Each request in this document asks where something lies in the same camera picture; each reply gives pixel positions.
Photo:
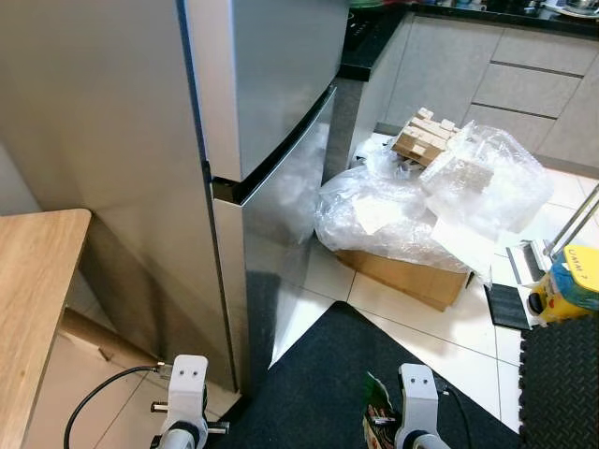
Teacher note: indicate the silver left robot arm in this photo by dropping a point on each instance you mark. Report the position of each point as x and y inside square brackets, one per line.
[182, 440]

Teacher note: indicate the black kitchen countertop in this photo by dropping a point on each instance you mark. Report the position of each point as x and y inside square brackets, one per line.
[370, 47]

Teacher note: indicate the small black ribbed pad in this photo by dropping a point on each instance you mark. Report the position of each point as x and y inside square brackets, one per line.
[510, 306]

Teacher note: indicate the yellow lidded tub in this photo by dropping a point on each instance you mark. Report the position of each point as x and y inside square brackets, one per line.
[580, 267]

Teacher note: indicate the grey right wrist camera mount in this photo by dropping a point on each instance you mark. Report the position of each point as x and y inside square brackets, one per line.
[418, 388]

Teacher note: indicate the light wooden dining table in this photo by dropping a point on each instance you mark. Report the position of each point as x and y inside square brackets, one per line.
[33, 281]

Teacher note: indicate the green snack pouch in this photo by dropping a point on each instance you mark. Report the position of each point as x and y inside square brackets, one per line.
[379, 412]

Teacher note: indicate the beige cardboard packing insert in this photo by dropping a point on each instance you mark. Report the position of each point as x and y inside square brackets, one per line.
[421, 140]

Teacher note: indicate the silver fridge body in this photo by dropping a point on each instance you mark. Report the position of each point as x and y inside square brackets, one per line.
[94, 122]

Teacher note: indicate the silver metal hand cart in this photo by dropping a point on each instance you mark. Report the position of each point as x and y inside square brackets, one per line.
[524, 262]

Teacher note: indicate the black foam floor tile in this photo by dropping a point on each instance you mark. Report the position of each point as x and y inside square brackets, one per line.
[562, 393]

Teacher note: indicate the large brown cardboard box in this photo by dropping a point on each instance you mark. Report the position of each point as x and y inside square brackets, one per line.
[402, 276]

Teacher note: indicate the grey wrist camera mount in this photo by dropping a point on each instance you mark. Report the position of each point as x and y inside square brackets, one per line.
[187, 379]
[418, 388]

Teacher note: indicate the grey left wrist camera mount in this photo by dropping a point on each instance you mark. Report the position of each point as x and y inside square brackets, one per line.
[187, 379]

